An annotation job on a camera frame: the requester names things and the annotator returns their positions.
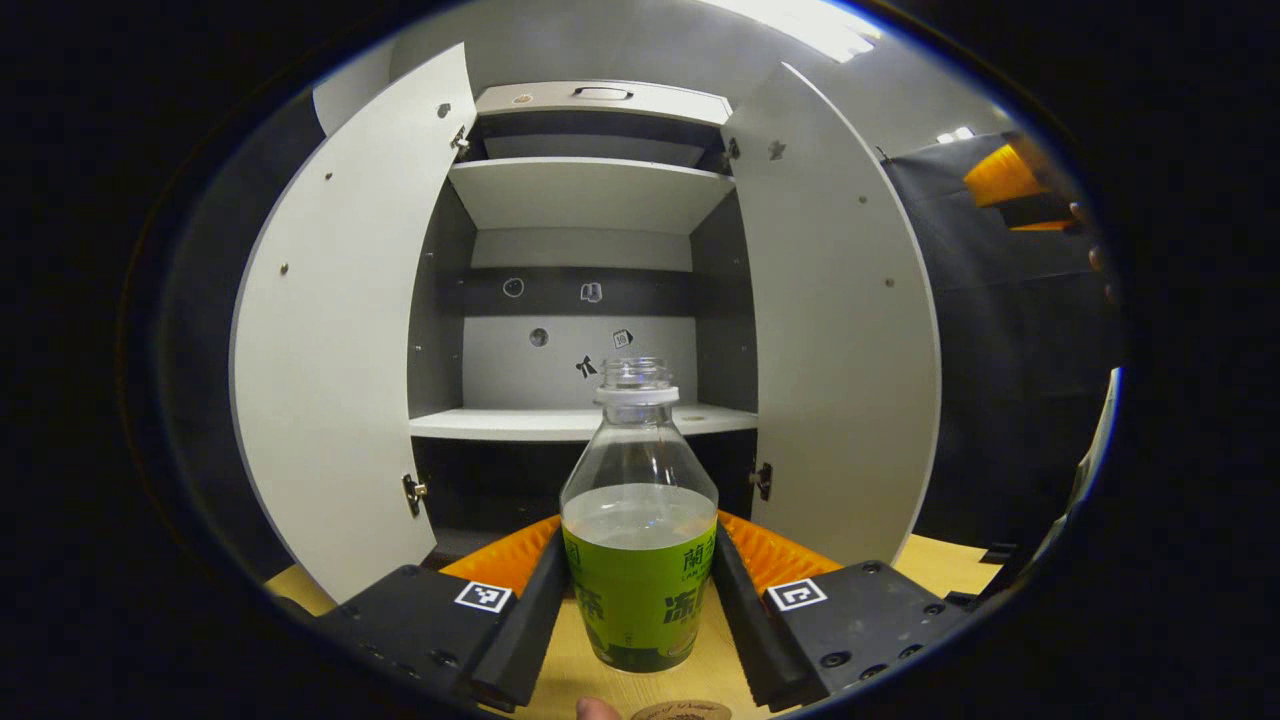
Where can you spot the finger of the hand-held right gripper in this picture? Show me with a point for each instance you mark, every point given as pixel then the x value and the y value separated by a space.
pixel 1000 178
pixel 1040 210

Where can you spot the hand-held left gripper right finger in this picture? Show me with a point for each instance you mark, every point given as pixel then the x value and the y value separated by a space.
pixel 745 630

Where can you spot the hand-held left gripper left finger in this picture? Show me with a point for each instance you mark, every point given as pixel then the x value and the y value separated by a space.
pixel 535 630

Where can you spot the green label clear bottle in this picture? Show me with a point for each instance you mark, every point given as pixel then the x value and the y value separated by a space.
pixel 640 600

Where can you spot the white cabinet door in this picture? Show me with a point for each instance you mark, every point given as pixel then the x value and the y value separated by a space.
pixel 840 350
pixel 340 350

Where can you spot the grey and white cabinet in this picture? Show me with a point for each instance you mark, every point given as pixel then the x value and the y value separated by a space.
pixel 590 190

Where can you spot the beige cabinet drawer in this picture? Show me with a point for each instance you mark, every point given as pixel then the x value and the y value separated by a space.
pixel 600 102

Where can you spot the ceiling light panel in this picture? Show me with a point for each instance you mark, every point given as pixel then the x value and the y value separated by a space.
pixel 955 134

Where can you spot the black backdrop cloth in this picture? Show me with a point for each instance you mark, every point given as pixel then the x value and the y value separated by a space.
pixel 200 350
pixel 1010 380

